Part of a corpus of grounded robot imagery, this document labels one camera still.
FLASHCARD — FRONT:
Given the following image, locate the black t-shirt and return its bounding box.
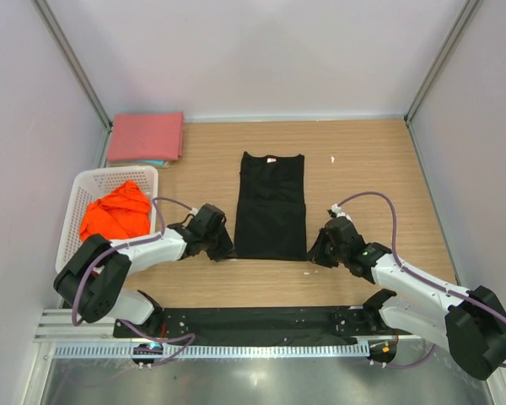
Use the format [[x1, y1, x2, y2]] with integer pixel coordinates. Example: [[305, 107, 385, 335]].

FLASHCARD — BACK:
[[234, 153, 307, 262]]

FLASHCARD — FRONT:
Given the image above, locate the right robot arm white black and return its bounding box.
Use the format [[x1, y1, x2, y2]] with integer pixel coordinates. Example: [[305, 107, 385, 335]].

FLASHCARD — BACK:
[[308, 216, 506, 381]]

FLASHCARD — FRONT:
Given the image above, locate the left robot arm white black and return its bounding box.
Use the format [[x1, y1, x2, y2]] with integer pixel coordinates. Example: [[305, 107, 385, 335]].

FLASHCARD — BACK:
[[53, 203, 234, 338]]

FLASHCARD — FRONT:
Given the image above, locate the orange t-shirt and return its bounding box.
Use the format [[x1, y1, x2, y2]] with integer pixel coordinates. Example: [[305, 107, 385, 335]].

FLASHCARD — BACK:
[[79, 181, 151, 241]]

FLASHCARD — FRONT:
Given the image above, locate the folded teal t-shirt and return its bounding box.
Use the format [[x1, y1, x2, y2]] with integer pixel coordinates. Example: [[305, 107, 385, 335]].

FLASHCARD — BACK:
[[144, 159, 172, 168]]

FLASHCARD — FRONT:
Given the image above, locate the folded pink t-shirt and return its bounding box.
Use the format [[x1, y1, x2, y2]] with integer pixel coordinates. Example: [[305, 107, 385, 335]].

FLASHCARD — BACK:
[[107, 112, 184, 162]]

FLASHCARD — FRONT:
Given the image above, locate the white plastic basket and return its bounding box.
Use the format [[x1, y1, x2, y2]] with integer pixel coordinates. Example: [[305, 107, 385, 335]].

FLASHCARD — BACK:
[[55, 165, 159, 273]]

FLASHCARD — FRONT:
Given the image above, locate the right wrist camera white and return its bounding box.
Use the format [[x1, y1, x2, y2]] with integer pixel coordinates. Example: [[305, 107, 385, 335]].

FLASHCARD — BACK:
[[327, 203, 353, 223]]

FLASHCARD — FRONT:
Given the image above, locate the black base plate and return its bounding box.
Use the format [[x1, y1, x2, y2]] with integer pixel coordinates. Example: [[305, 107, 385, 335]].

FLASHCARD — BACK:
[[112, 305, 414, 343]]

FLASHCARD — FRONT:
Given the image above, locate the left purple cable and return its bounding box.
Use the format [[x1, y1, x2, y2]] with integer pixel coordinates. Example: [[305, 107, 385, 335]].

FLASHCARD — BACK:
[[46, 197, 197, 389]]

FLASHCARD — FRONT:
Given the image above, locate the white slotted cable duct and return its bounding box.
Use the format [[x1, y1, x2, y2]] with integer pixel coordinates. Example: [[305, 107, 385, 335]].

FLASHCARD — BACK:
[[53, 341, 369, 359]]

